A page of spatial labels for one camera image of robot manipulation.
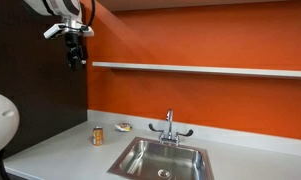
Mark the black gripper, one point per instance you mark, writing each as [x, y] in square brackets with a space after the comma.
[77, 51]

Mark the orange soda can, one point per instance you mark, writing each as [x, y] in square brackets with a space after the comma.
[98, 136]

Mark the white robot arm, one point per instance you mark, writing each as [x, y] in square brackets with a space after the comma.
[9, 115]

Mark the dark wood cabinet panel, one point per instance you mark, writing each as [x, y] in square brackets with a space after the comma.
[34, 75]

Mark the stainless steel sink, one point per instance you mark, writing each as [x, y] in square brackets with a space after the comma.
[146, 159]

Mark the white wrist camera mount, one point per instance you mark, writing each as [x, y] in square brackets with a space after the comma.
[59, 29]

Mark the white bottom wall shelf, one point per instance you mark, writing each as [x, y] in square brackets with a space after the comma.
[201, 69]

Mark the chrome faucet with black handles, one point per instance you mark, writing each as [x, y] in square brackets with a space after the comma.
[170, 137]

